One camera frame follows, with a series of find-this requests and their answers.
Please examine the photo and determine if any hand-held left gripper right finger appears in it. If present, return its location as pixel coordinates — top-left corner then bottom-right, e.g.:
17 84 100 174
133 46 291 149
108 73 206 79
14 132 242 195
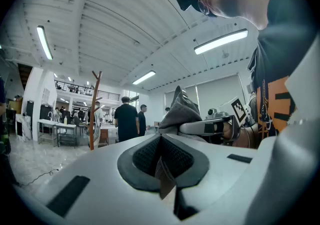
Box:
160 133 259 221

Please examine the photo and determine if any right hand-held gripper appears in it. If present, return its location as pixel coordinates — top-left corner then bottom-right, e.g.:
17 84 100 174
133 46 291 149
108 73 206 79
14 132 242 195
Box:
179 95 251 145

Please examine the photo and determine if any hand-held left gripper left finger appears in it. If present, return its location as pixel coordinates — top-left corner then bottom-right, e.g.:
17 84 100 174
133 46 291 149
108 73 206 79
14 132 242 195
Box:
14 133 176 225

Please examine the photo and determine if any brown wooden coat rack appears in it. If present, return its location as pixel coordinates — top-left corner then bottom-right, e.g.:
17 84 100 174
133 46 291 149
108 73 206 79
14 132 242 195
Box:
87 70 104 151

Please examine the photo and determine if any person's right forearm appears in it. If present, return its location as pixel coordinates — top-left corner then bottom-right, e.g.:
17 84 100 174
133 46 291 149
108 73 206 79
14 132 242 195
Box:
239 122 259 149

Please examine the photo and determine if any grey window blind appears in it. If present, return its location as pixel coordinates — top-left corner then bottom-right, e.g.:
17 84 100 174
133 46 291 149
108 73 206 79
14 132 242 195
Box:
164 73 247 122

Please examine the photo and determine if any white table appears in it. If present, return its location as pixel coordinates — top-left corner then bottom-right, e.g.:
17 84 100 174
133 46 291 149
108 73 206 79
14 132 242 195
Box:
55 122 78 149
37 118 59 145

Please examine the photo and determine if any long ceiling light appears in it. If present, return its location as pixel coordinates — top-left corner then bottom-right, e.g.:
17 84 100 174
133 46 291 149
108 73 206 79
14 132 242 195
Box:
131 70 157 86
36 25 54 61
193 28 249 56

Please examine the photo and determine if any black balcony railing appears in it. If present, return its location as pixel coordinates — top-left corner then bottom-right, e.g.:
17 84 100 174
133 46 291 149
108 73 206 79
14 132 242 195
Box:
54 80 121 101

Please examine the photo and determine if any marble counter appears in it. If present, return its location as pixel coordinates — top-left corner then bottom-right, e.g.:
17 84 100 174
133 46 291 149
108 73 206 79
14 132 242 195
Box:
14 113 33 142

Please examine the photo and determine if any dark t-shirt with orange print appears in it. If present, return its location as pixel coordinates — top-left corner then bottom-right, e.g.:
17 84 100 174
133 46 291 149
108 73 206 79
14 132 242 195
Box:
246 0 320 145

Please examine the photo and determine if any black floor cable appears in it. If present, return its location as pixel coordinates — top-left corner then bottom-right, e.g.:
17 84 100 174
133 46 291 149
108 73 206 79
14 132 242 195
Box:
18 167 60 188

